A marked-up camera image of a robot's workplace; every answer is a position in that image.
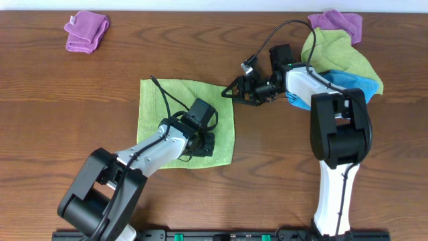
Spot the olive green crumpled cloth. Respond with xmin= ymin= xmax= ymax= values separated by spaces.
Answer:
xmin=301 ymin=27 xmax=383 ymax=94

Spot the folded purple cloth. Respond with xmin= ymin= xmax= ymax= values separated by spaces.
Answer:
xmin=64 ymin=11 xmax=110 ymax=54

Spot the bright green cloth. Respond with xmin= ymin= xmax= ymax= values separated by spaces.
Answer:
xmin=136 ymin=79 xmax=235 ymax=169

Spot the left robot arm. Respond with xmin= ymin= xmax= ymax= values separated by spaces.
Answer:
xmin=57 ymin=98 xmax=218 ymax=241

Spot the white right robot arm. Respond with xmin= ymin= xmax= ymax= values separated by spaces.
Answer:
xmin=221 ymin=44 xmax=372 ymax=240

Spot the crumpled purple cloth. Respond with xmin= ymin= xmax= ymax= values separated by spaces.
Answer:
xmin=308 ymin=10 xmax=363 ymax=44

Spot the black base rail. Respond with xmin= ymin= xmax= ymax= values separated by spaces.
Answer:
xmin=51 ymin=228 xmax=391 ymax=241

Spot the blue cloth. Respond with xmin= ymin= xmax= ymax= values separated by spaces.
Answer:
xmin=286 ymin=70 xmax=380 ymax=110

